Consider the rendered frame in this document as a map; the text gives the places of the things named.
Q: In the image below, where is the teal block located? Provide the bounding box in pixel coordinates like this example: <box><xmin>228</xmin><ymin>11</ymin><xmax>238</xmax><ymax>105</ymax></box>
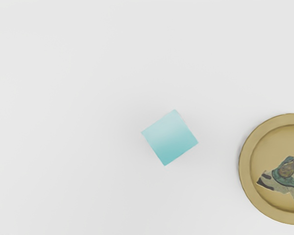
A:
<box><xmin>140</xmin><ymin>109</ymin><xmax>199</xmax><ymax>167</ymax></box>

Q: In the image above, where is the tan plate with painted pattern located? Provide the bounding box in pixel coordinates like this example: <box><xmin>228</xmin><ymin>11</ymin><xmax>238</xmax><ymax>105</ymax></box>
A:
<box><xmin>238</xmin><ymin>113</ymin><xmax>294</xmax><ymax>226</ymax></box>

